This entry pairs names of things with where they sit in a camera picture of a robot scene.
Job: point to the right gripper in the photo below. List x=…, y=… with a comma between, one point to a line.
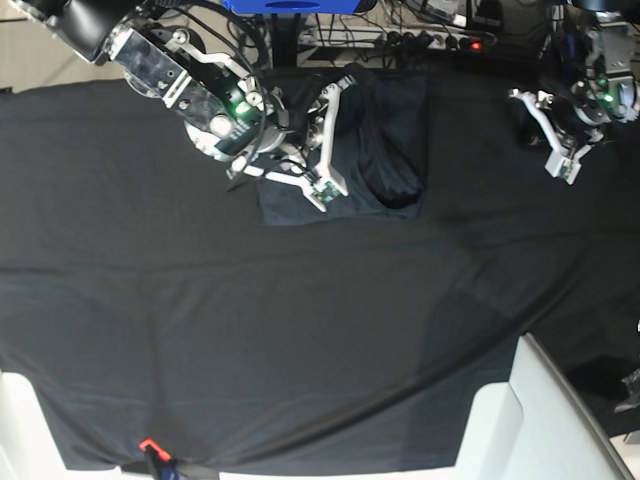
x=311, y=120

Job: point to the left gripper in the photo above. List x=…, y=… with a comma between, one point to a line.
x=559, y=121

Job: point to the dark grey T-shirt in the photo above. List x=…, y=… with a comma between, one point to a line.
x=385, y=165

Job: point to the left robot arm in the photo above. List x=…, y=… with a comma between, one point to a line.
x=590, y=83

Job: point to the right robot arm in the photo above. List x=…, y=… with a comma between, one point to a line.
x=226, y=110

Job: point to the black power strip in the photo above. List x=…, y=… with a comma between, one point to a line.
x=423, y=40

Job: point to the blue box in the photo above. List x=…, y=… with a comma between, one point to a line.
x=248, y=7

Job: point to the black table cloth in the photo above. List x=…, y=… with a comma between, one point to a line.
x=142, y=299

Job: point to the white bin right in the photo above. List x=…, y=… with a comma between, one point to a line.
x=535, y=426

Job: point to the white bin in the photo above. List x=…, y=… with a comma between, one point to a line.
x=535, y=426
x=28, y=450

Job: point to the white bin left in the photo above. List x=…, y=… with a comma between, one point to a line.
x=28, y=450

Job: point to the white camera on left wrist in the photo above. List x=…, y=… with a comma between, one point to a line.
x=562, y=167

